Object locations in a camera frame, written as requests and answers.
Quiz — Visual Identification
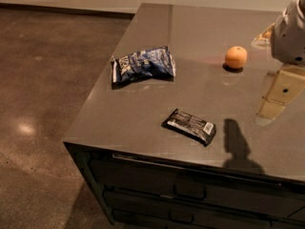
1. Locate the blue crumpled chip bag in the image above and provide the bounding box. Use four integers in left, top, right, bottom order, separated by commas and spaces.
112, 46, 175, 84

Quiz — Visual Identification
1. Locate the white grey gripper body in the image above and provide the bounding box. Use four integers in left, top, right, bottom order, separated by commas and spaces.
271, 0, 305, 66

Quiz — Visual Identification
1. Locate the dark drawer cabinet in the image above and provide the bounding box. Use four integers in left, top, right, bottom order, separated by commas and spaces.
64, 4, 305, 229

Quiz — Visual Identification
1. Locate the orange fruit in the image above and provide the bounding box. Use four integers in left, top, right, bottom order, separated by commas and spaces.
225, 46, 248, 70

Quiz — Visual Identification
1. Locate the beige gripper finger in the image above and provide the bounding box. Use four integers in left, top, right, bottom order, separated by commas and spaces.
257, 64, 305, 120
254, 24, 275, 46

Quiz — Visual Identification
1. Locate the black rxbar chocolate wrapper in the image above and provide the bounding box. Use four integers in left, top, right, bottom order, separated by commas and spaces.
162, 109, 216, 146

